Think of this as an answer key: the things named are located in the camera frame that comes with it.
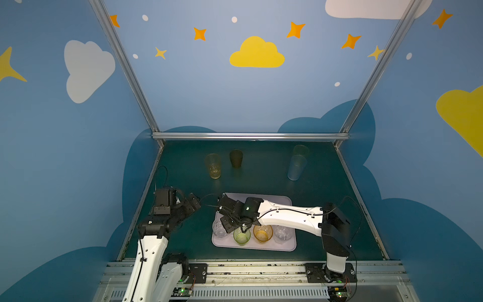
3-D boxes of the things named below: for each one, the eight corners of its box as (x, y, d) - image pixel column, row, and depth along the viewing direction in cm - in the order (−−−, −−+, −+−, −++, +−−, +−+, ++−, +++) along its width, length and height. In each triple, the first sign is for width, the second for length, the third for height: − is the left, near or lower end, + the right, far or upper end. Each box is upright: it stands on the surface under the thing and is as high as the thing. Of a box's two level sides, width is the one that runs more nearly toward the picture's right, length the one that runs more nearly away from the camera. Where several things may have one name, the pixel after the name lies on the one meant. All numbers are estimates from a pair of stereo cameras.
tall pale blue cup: (287, 180, 105) (293, 166, 95) (285, 169, 110) (290, 154, 100) (301, 180, 106) (308, 166, 95) (298, 170, 110) (305, 154, 100)
